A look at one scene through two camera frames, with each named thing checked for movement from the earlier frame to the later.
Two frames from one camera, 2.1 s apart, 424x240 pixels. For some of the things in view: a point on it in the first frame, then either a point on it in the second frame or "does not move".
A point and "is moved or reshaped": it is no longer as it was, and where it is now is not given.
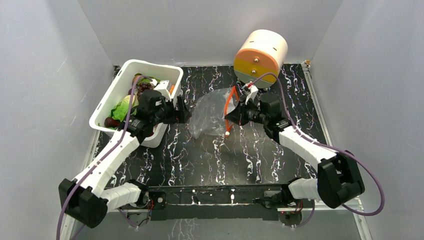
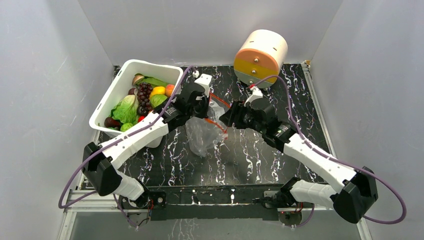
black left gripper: x=184 y=115 to x=206 y=101
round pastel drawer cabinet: x=260 y=57 does not move
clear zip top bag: x=207 y=116 is moved or reshaped
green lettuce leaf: x=128 y=105 does not move
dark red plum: x=109 y=122 does not move
